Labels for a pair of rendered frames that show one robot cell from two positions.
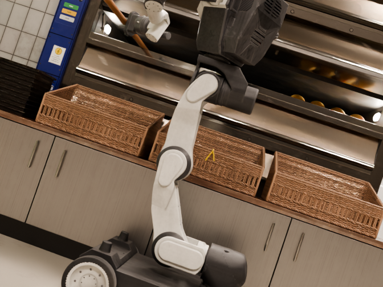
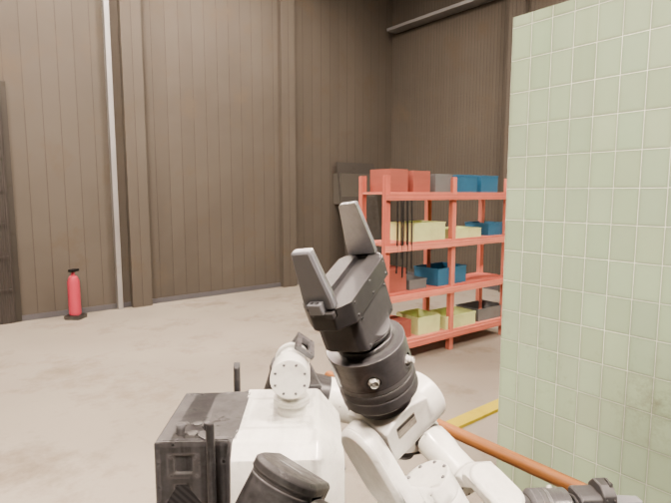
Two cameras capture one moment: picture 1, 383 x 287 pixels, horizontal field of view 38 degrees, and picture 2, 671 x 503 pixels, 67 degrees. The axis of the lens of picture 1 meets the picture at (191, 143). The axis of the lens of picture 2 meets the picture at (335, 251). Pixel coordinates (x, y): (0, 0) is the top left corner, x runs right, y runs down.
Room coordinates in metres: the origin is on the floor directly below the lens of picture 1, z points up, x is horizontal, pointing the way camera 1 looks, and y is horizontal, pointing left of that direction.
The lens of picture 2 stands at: (3.00, -0.49, 1.78)
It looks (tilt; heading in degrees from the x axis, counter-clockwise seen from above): 7 degrees down; 137
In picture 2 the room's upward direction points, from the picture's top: straight up
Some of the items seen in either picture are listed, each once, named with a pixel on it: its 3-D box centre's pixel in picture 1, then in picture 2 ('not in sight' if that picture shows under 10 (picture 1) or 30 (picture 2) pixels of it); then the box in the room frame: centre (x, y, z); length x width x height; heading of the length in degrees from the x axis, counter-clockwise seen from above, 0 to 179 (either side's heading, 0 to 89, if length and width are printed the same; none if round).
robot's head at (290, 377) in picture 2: not in sight; (291, 374); (2.32, 0.03, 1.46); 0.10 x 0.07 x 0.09; 140
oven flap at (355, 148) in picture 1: (225, 104); not in sight; (3.17, -0.12, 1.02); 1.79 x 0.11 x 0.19; 85
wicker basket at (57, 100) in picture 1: (104, 117); not in sight; (2.95, 0.49, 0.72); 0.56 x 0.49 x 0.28; 87
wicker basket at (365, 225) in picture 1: (321, 191); not in sight; (2.85, -0.72, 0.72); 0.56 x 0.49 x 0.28; 85
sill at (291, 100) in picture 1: (233, 82); not in sight; (3.20, -0.12, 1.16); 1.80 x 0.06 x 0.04; 85
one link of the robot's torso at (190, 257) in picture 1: (181, 251); not in sight; (2.29, -0.11, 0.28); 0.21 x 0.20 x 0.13; 85
